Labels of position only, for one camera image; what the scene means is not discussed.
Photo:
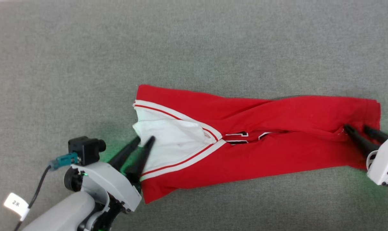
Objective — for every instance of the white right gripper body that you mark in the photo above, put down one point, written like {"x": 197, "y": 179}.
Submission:
{"x": 386, "y": 160}

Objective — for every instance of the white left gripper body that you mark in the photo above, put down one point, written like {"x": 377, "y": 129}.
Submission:
{"x": 110, "y": 186}

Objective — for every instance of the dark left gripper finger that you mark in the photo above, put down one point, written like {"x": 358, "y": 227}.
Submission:
{"x": 125, "y": 153}
{"x": 142, "y": 160}

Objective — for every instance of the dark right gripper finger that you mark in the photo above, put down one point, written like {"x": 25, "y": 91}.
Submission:
{"x": 360, "y": 141}
{"x": 376, "y": 134}

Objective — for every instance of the red Bulls jersey with white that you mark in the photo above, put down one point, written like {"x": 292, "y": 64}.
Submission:
{"x": 277, "y": 150}

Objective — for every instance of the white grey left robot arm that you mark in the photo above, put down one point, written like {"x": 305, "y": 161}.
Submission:
{"x": 62, "y": 213}

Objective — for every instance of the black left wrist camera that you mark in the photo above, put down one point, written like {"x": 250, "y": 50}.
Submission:
{"x": 84, "y": 149}

